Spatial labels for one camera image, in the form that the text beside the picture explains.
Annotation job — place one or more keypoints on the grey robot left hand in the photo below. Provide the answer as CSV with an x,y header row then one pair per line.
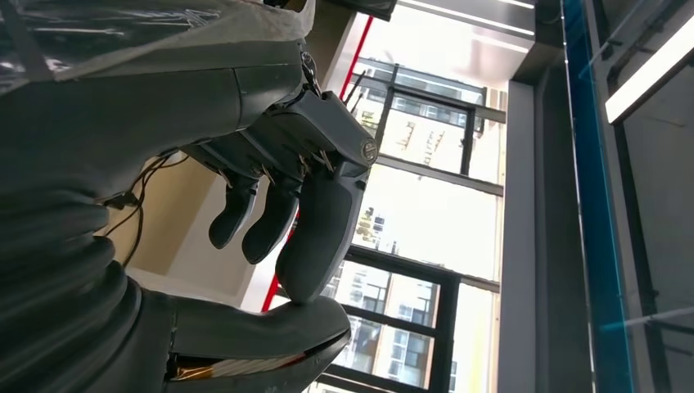
x,y
135,108

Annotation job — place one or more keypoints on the white ceiling light strip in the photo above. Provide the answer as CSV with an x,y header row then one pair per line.
x,y
650,76

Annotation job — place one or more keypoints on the black window frame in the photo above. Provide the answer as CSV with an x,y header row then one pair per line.
x,y
447,325

